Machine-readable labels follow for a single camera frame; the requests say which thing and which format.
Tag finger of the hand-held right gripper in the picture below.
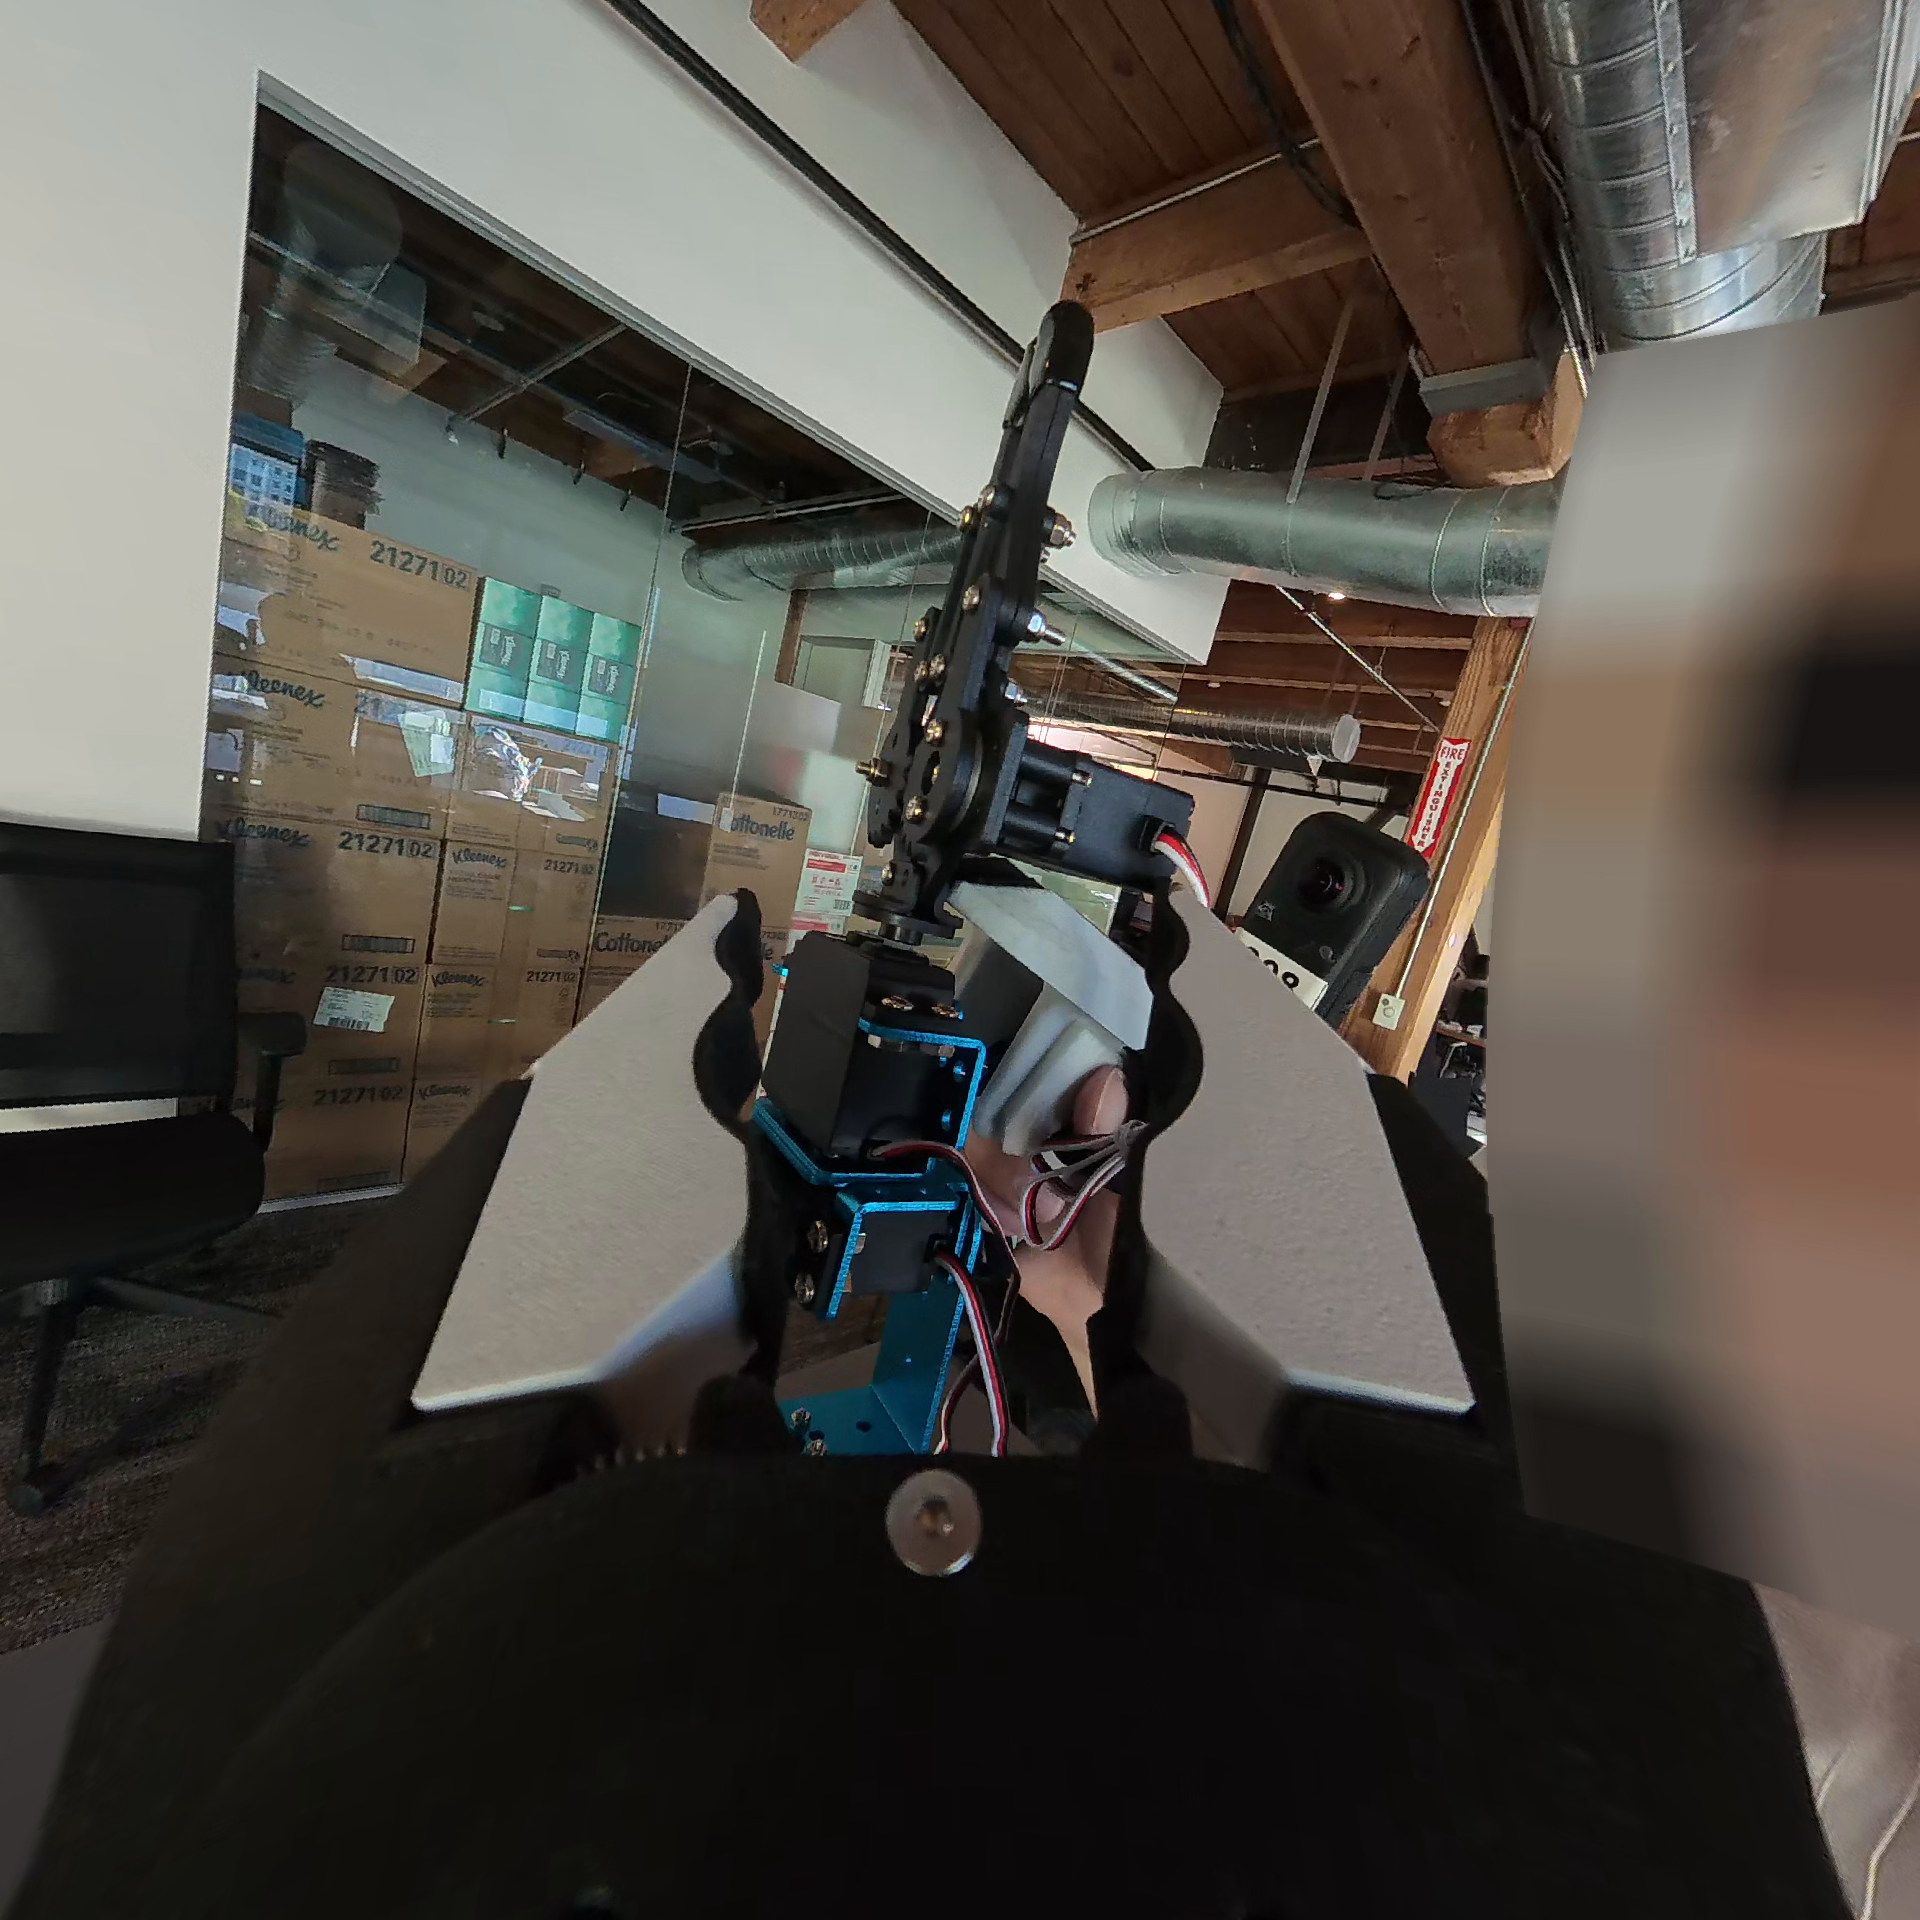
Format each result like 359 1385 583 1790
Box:
944 882 1158 1161

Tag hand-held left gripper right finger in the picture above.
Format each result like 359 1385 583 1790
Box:
1102 890 1481 1468

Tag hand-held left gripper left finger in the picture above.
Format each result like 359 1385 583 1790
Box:
409 890 785 1417

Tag blue toy robot arm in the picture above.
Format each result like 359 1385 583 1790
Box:
746 300 1206 1463

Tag person's right hand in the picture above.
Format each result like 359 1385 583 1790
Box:
959 1063 1141 1421

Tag stack of cardboard boxes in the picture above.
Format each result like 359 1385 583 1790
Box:
197 492 815 1206

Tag black office chair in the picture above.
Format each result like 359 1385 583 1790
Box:
0 818 312 1514

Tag green tissue packs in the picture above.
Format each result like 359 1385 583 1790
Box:
462 576 646 746

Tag wooden support post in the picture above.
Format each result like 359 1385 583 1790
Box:
1338 612 1535 1086

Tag red and white wall sign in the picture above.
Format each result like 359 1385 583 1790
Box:
1405 733 1476 868

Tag silver ceiling duct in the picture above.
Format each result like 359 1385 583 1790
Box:
1086 462 1565 620
1511 0 1883 359

